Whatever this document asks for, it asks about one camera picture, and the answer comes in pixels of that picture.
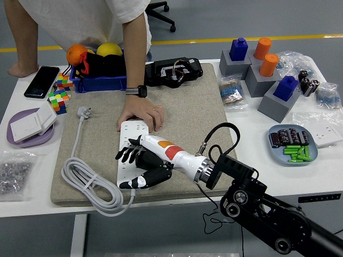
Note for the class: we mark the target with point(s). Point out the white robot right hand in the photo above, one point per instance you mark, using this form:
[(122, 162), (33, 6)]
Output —
[(182, 158)]

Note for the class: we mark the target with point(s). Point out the person's right hand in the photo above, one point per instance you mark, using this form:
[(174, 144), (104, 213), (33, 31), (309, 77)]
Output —
[(24, 70)]

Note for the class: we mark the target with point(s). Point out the person's left hand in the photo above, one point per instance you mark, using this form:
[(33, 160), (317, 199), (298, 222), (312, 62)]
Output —
[(140, 107)]

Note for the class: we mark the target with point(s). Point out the person's right forearm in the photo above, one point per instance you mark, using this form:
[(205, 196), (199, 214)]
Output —
[(21, 32)]

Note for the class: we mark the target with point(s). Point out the person's left forearm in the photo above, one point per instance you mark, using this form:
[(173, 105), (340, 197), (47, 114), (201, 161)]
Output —
[(135, 53)]

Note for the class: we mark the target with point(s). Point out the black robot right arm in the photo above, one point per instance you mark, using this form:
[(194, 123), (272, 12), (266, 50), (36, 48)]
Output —
[(268, 214)]

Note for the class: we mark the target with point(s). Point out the black wristwatch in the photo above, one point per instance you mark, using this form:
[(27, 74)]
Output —
[(135, 91)]

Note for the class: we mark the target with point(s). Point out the black smartphone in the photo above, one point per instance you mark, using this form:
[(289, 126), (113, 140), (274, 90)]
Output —
[(41, 81)]

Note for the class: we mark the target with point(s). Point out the blue plastic bin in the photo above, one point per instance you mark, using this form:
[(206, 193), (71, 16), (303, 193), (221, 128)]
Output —
[(107, 83)]

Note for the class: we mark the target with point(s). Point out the colourful puzzle cube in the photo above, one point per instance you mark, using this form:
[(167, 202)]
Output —
[(58, 103), (64, 81)]

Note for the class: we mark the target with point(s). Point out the grey-brown mat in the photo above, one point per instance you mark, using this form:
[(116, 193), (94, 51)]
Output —
[(187, 112)]

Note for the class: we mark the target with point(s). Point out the orange fruit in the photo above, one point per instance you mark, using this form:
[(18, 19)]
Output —
[(73, 54)]

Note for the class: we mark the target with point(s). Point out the large yellow citrus fruit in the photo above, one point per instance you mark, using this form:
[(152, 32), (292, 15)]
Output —
[(108, 49)]

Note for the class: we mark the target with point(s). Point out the small yellow fruit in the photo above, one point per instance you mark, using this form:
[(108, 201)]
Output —
[(90, 51)]

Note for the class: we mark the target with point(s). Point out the person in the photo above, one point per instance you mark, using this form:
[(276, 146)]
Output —
[(80, 21)]

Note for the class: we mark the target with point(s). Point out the purple plate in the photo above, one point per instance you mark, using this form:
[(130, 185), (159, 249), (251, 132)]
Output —
[(29, 144)]

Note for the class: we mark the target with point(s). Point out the small bag of resistors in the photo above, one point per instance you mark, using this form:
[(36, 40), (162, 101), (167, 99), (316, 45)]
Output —
[(328, 97), (230, 92)]

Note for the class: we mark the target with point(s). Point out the dark cylindrical capacitor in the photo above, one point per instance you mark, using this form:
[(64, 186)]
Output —
[(275, 140), (304, 137), (293, 135), (283, 136), (313, 87), (302, 75), (306, 85)]

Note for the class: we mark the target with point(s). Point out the blue-grey plate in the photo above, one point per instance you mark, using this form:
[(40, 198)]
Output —
[(277, 155)]

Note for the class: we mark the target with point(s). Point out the black office chair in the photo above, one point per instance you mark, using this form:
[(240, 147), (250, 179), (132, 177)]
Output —
[(163, 14)]

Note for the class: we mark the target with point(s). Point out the grey block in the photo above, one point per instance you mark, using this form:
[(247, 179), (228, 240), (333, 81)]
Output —
[(227, 67), (254, 85), (251, 56), (276, 109)]

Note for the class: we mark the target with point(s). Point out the clear bag of metal nuts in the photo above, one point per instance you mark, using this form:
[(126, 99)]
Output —
[(13, 174)]

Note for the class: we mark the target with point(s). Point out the blue peg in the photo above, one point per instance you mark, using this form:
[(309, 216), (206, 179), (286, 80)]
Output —
[(238, 49), (285, 88)]

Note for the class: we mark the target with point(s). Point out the orange cylinder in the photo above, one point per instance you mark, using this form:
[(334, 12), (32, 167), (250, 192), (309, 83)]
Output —
[(268, 65), (262, 48)]

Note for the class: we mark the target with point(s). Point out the white table leg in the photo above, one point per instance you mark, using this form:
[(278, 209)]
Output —
[(78, 235)]

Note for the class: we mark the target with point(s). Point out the clear plastic bag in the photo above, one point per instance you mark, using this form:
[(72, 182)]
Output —
[(308, 117)]

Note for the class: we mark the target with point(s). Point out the black table control panel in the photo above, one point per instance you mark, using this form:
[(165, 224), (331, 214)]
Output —
[(320, 198)]

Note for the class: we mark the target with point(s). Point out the white socket panel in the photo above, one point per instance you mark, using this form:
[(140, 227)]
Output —
[(328, 135)]

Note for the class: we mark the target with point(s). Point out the large bag of resistors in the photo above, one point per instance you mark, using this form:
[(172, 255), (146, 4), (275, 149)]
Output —
[(294, 60)]

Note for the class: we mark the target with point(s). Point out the small white switch panel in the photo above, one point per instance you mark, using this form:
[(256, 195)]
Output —
[(47, 116)]

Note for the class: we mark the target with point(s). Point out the large white switch panel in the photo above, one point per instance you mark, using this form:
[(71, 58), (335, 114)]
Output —
[(25, 128)]

